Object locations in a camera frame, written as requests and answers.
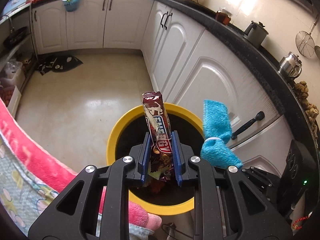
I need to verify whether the wire mesh skimmer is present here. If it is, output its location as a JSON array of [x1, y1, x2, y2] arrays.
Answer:
[[295, 15, 319, 57]]

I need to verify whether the blue knitted cloth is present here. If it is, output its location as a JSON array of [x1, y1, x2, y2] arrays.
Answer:
[[201, 100, 243, 169]]

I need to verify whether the blue plastic box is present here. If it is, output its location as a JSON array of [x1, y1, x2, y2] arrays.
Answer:
[[1, 0, 27, 16]]

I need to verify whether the pink blanket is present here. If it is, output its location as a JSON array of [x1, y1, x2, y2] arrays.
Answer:
[[1, 101, 162, 231]]

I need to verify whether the yellow rimmed trash bin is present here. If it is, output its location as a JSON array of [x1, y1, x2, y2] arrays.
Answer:
[[106, 103, 204, 216]]

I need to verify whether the brown energy bar wrapper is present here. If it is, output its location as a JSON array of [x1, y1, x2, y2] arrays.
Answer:
[[142, 92, 174, 182]]

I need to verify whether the black floor mat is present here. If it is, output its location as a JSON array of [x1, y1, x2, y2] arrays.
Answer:
[[36, 55, 83, 75]]

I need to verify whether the cartoon print table cloth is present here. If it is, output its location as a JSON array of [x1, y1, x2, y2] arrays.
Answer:
[[0, 134, 151, 240]]

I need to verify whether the brown lidded jar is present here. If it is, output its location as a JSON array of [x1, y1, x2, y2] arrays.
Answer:
[[215, 8, 232, 25]]

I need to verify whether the grey metal kettle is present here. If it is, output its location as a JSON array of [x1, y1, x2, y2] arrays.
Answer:
[[244, 21, 268, 48]]

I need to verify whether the blue hanging basket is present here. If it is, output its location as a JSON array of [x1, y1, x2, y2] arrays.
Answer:
[[62, 0, 81, 12]]

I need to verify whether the shiny steel kettle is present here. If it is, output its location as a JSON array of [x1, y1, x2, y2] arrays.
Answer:
[[278, 51, 302, 80]]

